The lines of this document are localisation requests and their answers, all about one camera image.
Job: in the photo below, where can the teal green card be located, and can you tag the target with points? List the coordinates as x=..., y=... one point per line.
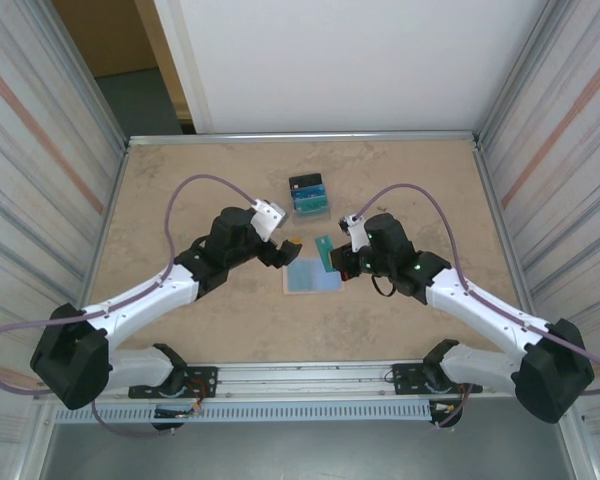
x=324, y=250

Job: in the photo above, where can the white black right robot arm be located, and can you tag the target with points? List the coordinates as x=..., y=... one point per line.
x=480, y=310

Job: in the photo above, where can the clear acrylic card stand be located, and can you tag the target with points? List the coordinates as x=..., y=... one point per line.
x=312, y=217

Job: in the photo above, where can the green patterned card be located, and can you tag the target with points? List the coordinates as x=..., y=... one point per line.
x=310, y=204

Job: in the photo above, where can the blue card white print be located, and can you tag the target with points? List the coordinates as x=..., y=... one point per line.
x=307, y=192

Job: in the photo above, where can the black card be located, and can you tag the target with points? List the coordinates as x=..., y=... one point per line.
x=306, y=180

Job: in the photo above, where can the brown wooden door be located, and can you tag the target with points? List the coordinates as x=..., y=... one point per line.
x=105, y=35

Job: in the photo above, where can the thin aluminium table rail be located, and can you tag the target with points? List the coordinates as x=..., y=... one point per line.
x=305, y=138

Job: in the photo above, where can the aluminium side rail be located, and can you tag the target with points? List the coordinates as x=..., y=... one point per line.
x=508, y=250
x=103, y=245

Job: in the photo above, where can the wide aluminium frame rail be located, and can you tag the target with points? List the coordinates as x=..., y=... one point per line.
x=305, y=380

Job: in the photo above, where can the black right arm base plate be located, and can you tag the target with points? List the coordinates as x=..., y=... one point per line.
x=405, y=380

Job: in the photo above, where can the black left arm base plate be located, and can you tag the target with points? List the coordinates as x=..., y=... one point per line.
x=205, y=382

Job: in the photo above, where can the aluminium frame post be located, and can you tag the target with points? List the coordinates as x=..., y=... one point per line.
x=511, y=75
x=91, y=75

